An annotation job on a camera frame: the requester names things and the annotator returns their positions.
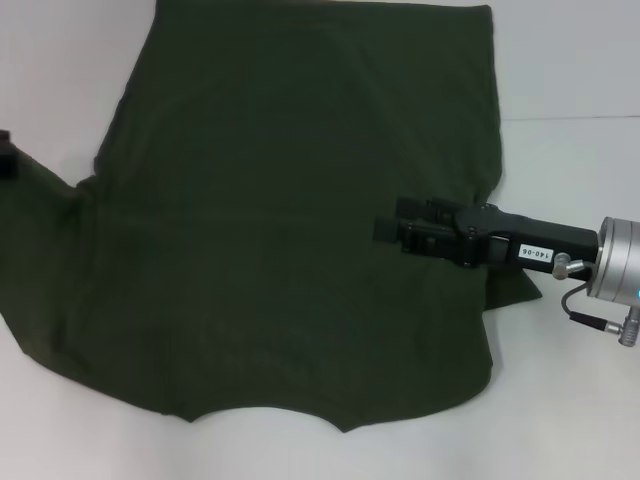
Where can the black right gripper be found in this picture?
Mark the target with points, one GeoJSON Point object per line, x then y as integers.
{"type": "Point", "coordinates": [500, 240]}

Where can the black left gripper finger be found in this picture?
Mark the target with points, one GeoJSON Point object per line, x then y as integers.
{"type": "Point", "coordinates": [4, 137]}
{"type": "Point", "coordinates": [7, 164]}

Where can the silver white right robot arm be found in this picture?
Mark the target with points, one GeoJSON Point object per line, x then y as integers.
{"type": "Point", "coordinates": [620, 260]}

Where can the dark green shirt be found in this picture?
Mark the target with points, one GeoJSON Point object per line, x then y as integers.
{"type": "Point", "coordinates": [280, 225]}

